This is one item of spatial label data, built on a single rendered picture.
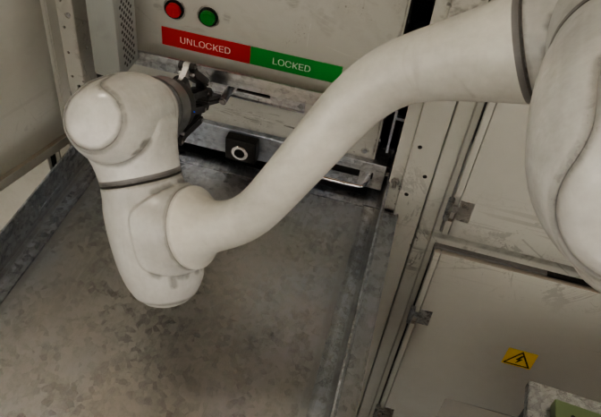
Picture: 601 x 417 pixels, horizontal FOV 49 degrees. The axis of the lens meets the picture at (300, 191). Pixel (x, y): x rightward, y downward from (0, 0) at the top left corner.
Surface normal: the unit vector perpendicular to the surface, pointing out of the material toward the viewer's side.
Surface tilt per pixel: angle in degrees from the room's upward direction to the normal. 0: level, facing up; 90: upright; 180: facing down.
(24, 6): 90
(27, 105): 90
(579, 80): 54
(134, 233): 62
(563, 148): 74
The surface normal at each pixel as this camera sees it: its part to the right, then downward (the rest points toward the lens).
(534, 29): -0.55, 0.01
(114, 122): 0.13, 0.10
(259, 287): 0.10, -0.72
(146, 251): -0.31, 0.27
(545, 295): -0.25, 0.65
